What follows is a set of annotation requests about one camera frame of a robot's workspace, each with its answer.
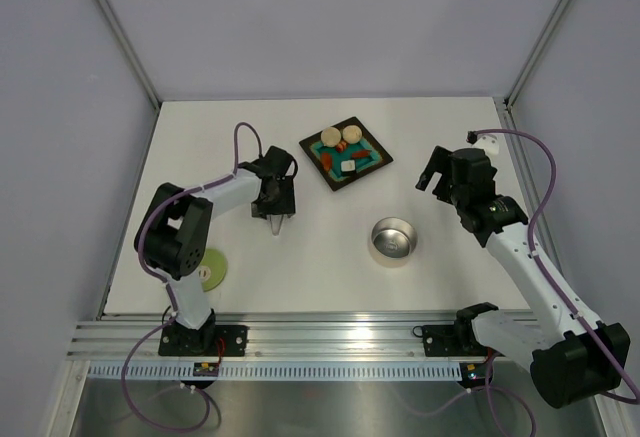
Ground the left aluminium frame post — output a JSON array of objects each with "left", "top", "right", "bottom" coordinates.
[{"left": 94, "top": 0, "right": 162, "bottom": 112}]

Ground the right aluminium frame post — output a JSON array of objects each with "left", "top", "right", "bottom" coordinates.
[{"left": 503, "top": 0, "right": 575, "bottom": 112}]

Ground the aluminium rail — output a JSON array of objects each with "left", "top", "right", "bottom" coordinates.
[{"left": 66, "top": 311, "right": 455, "bottom": 361}]

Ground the stainless steel bowl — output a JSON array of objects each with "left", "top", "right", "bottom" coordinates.
[{"left": 370, "top": 217, "right": 418, "bottom": 261}]

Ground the round bread bun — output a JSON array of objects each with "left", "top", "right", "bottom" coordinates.
[
  {"left": 342, "top": 125, "right": 363, "bottom": 145},
  {"left": 320, "top": 127, "right": 342, "bottom": 148}
]

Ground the right round bread bun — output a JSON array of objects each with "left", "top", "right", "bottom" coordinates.
[{"left": 342, "top": 125, "right": 363, "bottom": 145}]

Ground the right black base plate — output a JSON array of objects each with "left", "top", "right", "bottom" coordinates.
[{"left": 411, "top": 324, "right": 495, "bottom": 359}]

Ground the purple cable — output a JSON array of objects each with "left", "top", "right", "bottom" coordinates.
[
  {"left": 394, "top": 129, "right": 640, "bottom": 437},
  {"left": 120, "top": 122, "right": 266, "bottom": 430}
]

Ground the white slotted cable duct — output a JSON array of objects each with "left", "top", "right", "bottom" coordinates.
[{"left": 88, "top": 361, "right": 462, "bottom": 382}]

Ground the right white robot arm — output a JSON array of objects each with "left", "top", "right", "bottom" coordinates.
[{"left": 416, "top": 146, "right": 630, "bottom": 408}]

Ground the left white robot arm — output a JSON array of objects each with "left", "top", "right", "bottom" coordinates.
[{"left": 134, "top": 146, "right": 298, "bottom": 357}]

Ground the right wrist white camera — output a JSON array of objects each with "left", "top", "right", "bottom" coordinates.
[{"left": 467, "top": 131, "right": 500, "bottom": 157}]

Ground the green round lid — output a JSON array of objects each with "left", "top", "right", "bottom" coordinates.
[{"left": 197, "top": 248, "right": 228, "bottom": 292}]

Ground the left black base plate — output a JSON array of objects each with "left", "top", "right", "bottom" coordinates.
[{"left": 158, "top": 324, "right": 249, "bottom": 357}]

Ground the orange sausage piece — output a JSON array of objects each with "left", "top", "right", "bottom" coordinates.
[{"left": 321, "top": 152, "right": 334, "bottom": 173}]

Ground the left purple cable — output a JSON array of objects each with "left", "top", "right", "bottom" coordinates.
[{"left": 120, "top": 122, "right": 266, "bottom": 430}]

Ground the aluminium frame post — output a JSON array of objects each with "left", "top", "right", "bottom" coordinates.
[
  {"left": 503, "top": 0, "right": 575, "bottom": 112},
  {"left": 94, "top": 0, "right": 162, "bottom": 112}
]

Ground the left round bread bun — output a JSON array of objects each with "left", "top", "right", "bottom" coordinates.
[{"left": 320, "top": 127, "right": 342, "bottom": 148}]

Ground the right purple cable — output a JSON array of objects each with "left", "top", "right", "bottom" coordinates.
[{"left": 394, "top": 129, "right": 640, "bottom": 437}]

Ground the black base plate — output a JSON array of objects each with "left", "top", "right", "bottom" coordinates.
[
  {"left": 411, "top": 324, "right": 495, "bottom": 359},
  {"left": 158, "top": 324, "right": 249, "bottom": 357}
]

